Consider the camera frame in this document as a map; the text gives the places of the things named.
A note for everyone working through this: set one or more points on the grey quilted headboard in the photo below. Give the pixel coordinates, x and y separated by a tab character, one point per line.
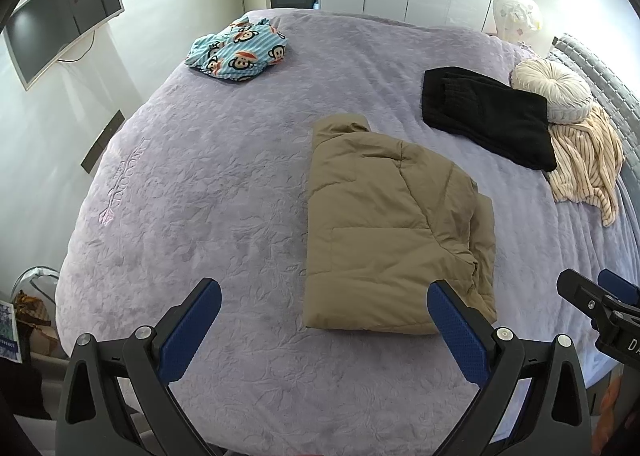
600	71

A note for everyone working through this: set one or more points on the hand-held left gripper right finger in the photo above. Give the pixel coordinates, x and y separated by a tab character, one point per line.
460	336

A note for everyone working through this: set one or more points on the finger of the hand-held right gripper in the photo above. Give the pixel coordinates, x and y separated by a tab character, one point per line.
575	286
617	283

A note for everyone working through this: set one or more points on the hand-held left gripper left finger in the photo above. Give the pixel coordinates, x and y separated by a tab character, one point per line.
187	331

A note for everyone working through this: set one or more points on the blue book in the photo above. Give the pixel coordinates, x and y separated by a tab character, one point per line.
9	331

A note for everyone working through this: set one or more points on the round cream pleated cushion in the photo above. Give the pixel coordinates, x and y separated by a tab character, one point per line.
550	86

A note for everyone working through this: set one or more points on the blue monkey print cloth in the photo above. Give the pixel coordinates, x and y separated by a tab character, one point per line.
240	53

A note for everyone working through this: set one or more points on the lilac bed blanket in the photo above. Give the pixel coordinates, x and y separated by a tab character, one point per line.
200	186

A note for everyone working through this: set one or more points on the white floral pillow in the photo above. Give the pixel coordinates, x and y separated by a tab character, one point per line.
515	13

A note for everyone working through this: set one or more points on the brown bag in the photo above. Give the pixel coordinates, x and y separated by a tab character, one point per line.
32	316

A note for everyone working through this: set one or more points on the black fleece garment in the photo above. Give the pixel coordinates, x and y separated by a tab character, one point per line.
500	121

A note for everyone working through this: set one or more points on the wall-mounted television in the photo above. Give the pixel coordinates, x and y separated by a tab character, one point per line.
60	21

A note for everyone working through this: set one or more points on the cream striped garment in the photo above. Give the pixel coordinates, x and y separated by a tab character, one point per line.
585	161

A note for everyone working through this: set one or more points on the beige puffer jacket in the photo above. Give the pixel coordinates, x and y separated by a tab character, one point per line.
380	226

